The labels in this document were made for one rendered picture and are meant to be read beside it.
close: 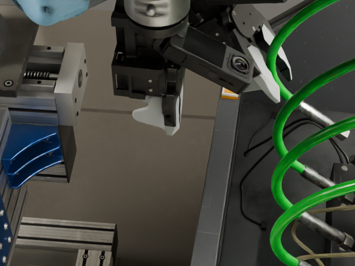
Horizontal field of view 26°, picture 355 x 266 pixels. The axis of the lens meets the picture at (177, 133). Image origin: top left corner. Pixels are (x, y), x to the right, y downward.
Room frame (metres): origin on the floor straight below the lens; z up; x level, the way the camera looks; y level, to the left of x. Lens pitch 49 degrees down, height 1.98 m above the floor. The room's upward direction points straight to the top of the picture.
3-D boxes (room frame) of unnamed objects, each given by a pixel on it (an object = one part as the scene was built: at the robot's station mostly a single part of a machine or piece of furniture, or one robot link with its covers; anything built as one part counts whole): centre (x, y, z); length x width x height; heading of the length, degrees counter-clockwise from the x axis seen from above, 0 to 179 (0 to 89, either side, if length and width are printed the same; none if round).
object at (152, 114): (0.67, 0.03, 1.25); 0.06 x 0.03 x 0.09; 81
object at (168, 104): (0.66, 0.01, 1.29); 0.05 x 0.02 x 0.09; 171
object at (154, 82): (0.68, 0.03, 1.35); 0.09 x 0.08 x 0.12; 81
